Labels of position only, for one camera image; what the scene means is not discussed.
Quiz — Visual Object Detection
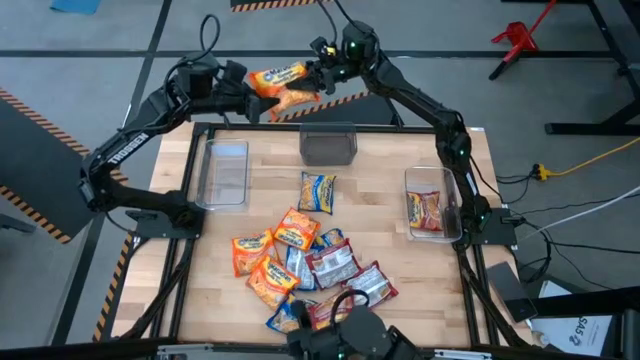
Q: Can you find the dark flat panel box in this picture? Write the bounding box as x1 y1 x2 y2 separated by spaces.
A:
485 260 539 324

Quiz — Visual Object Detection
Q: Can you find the black frame crossbeam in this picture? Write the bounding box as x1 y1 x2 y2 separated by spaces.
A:
0 337 640 360

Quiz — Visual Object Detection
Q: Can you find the black hazard-striped floor mat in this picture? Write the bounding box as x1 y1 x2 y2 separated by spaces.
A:
0 87 129 246
269 88 405 129
229 0 334 14

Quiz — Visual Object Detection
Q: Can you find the silver metal bracket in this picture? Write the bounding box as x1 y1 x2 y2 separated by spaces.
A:
433 348 494 360
157 342 216 359

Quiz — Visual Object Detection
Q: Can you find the black power cable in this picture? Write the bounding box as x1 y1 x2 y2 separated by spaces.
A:
514 219 640 291
502 195 640 212
469 154 539 204

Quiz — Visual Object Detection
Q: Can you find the red floor stand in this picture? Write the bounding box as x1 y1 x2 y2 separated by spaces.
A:
488 0 559 81

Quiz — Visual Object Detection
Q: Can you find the black beam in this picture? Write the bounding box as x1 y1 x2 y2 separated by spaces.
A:
529 287 640 319

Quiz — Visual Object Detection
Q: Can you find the white printed box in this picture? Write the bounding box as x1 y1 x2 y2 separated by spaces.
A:
530 313 615 357

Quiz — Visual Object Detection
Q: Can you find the white paper sheet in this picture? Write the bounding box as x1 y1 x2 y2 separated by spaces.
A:
538 279 569 300

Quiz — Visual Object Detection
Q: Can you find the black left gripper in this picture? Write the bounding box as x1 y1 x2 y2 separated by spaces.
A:
219 82 279 124

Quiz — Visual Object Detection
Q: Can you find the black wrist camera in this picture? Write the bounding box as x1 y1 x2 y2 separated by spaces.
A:
221 59 250 90
308 35 340 60

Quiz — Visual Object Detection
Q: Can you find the white cable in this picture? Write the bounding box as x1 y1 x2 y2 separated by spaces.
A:
517 185 640 241

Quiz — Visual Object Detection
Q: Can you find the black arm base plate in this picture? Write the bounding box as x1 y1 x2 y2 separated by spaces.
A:
124 207 206 240
452 207 519 246

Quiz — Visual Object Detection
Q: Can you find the smoky dark plastic bin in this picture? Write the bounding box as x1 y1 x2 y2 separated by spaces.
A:
298 122 359 167

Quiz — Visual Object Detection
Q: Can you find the black floor stand frame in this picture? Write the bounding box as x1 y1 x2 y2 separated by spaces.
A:
544 0 640 136

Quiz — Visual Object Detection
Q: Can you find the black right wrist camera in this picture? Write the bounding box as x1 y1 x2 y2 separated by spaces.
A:
308 35 340 60

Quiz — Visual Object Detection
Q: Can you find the blue floor mat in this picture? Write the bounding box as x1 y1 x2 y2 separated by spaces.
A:
49 0 104 15

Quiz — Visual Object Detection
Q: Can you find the yellow extension cable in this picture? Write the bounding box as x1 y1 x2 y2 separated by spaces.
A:
532 137 640 182

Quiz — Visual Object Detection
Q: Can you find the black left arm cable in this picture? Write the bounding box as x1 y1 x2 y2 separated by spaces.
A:
199 13 222 57

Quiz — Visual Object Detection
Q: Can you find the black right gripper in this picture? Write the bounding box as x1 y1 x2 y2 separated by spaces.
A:
285 57 354 96

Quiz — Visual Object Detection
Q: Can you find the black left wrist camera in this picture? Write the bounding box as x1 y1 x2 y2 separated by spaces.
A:
221 59 250 90

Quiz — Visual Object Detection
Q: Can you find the clear plastic bin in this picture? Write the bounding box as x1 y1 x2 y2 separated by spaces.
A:
403 165 464 244
194 138 250 211

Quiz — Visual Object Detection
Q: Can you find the grey floor leg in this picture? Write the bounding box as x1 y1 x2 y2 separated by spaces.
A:
0 213 37 234

